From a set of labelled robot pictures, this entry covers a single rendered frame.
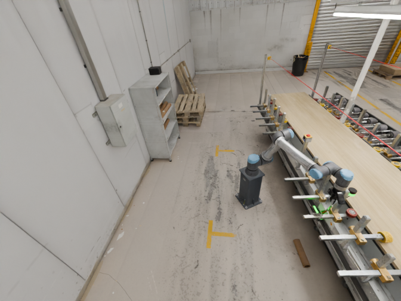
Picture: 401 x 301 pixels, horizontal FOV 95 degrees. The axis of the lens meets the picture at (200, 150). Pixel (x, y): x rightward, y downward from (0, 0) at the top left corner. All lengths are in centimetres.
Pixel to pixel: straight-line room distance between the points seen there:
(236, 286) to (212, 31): 864
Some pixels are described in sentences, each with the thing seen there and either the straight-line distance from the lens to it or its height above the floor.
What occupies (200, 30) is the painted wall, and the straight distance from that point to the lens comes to 927.
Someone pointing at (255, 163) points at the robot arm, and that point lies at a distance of 252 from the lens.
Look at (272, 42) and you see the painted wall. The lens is 943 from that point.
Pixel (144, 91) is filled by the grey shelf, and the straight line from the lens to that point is 325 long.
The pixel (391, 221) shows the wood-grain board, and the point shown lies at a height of 90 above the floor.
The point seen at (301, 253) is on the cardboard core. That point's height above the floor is 8.
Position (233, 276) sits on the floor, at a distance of 261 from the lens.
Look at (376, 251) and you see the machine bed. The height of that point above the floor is 76.
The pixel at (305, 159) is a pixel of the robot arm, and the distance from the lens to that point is 185.
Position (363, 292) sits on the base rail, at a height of 68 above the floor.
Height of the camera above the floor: 247
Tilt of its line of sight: 37 degrees down
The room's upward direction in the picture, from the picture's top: 6 degrees counter-clockwise
